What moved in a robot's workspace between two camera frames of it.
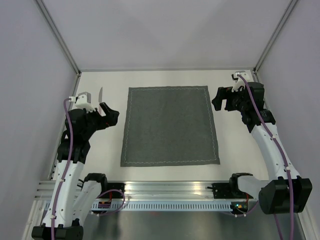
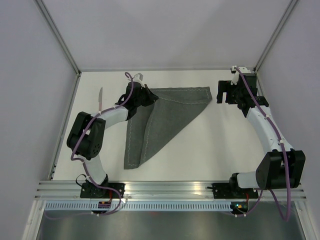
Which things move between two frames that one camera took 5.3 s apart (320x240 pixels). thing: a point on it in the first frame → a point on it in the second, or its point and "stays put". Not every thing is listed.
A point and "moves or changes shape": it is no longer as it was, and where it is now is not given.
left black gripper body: [95, 122] → [140, 101]
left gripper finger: [111, 117] → [151, 98]
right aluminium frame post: [291, 5] stays put
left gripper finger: [105, 108] → [148, 89]
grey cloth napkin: [169, 125] moves or changes shape
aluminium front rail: [144, 190] stays put
